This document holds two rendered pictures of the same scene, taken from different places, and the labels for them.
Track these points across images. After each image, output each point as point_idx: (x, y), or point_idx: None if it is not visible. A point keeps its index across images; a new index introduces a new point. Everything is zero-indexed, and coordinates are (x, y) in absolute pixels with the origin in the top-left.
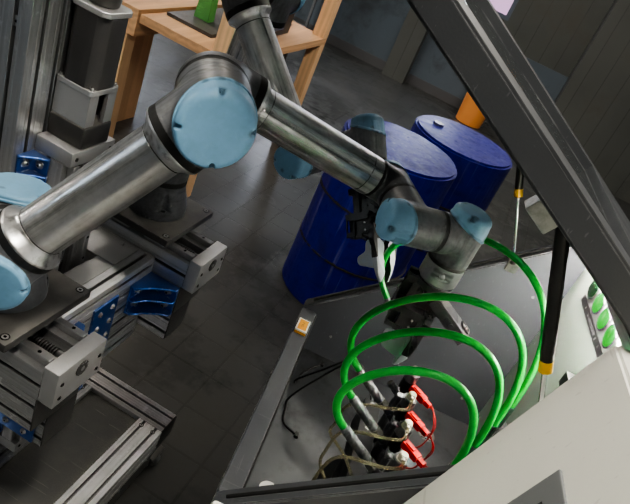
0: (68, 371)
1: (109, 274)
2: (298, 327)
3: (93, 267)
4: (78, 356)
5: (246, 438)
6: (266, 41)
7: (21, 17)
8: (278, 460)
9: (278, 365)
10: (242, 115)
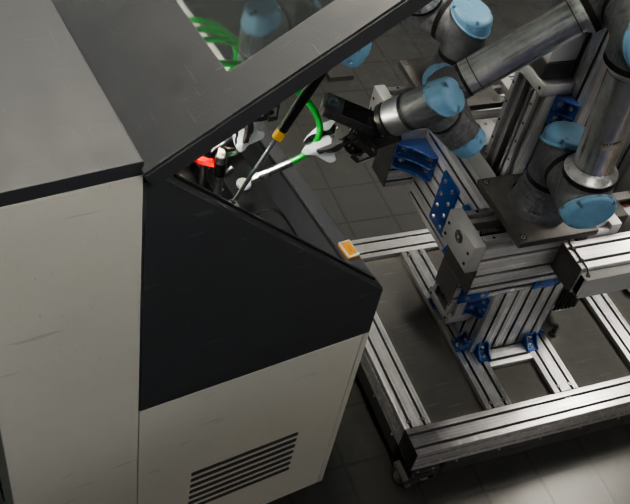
0: (376, 92)
1: (473, 175)
2: (348, 241)
3: (485, 171)
4: (384, 98)
5: (276, 144)
6: (542, 13)
7: None
8: (258, 209)
9: (320, 203)
10: None
